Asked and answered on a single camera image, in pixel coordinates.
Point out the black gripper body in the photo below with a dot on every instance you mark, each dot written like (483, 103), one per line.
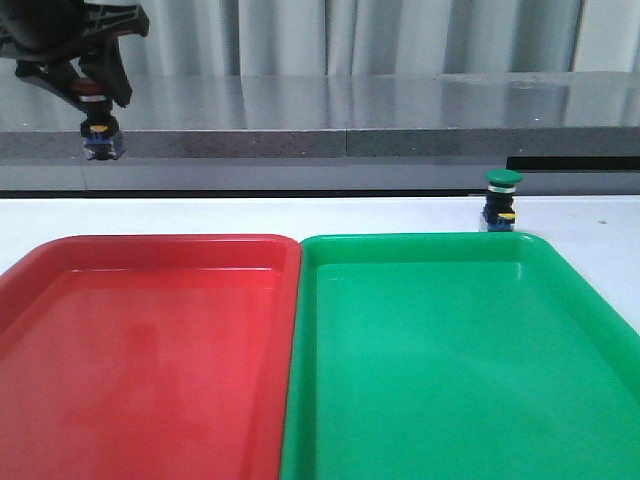
(50, 31)

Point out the green plastic tray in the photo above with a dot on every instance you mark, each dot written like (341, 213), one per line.
(456, 356)

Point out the grey stone counter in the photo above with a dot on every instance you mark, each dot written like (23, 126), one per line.
(567, 133)

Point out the grey pleated curtain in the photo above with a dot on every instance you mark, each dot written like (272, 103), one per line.
(345, 38)

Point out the green mushroom push button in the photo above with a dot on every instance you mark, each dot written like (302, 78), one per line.
(498, 214)

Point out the red plastic tray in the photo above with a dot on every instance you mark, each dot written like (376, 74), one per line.
(147, 357)

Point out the red mushroom push button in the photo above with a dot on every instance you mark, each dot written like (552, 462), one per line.
(100, 131)

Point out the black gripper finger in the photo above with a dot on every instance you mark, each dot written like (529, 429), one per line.
(62, 80)
(104, 66)

